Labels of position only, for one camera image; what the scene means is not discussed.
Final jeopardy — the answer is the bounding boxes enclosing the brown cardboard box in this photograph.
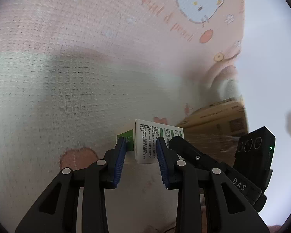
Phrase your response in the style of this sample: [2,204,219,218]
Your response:
[177,98,248,166]

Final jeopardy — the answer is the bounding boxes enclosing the small white green medicine box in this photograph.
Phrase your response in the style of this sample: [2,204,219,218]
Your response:
[116,119,184,164]

